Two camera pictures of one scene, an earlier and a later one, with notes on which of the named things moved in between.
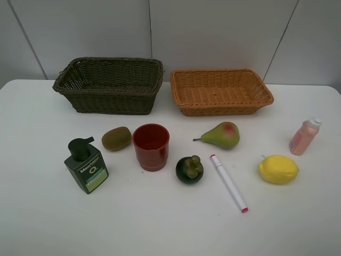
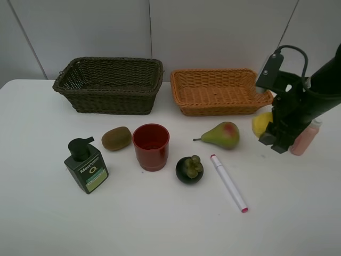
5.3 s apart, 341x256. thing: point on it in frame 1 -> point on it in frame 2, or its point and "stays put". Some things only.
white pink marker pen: (242, 206) stays put
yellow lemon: (278, 169) -> (260, 122)
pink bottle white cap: (303, 138) stays put
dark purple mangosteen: (189, 169) stays put
